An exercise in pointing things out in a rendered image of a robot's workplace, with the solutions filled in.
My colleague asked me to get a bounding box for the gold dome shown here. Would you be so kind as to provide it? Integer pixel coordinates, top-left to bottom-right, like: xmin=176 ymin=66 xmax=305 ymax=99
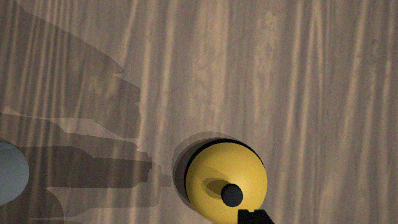
xmin=184 ymin=138 xmax=267 ymax=224

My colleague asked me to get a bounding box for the grey bottle with blue cap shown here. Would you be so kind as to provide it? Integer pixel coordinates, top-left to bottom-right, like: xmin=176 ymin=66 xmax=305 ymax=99
xmin=0 ymin=142 xmax=29 ymax=206

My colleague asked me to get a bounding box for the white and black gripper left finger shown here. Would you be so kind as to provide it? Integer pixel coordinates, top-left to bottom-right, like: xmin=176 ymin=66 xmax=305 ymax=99
xmin=237 ymin=209 xmax=258 ymax=224

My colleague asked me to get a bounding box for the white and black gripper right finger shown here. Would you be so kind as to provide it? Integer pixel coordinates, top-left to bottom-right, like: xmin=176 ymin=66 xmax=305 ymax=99
xmin=252 ymin=209 xmax=274 ymax=224

